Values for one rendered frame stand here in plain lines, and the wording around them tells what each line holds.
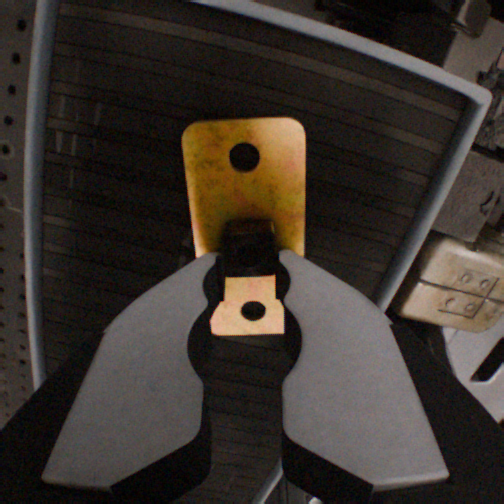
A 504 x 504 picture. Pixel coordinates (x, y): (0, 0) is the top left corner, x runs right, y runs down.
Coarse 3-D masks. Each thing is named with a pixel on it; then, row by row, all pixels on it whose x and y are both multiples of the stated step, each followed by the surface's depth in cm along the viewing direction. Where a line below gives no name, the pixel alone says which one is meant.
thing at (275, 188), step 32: (192, 128) 12; (224, 128) 12; (256, 128) 12; (288, 128) 12; (192, 160) 12; (224, 160) 12; (288, 160) 12; (192, 192) 13; (224, 192) 13; (256, 192) 13; (288, 192) 13; (192, 224) 13; (224, 224) 13; (256, 224) 13; (288, 224) 13; (224, 256) 13; (256, 256) 14; (256, 288) 15; (224, 320) 15; (256, 320) 15
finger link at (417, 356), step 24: (408, 336) 8; (408, 360) 8; (432, 360) 8; (432, 384) 7; (456, 384) 7; (432, 408) 7; (456, 408) 7; (480, 408) 7; (456, 432) 6; (480, 432) 6; (456, 456) 6; (480, 456) 6; (456, 480) 5; (480, 480) 5
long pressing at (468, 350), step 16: (496, 224) 32; (448, 336) 37; (464, 336) 37; (480, 336) 37; (496, 336) 37; (464, 352) 39; (480, 352) 39; (464, 368) 40; (464, 384) 41; (480, 384) 41; (496, 384) 41; (480, 400) 43; (496, 400) 43; (496, 416) 45
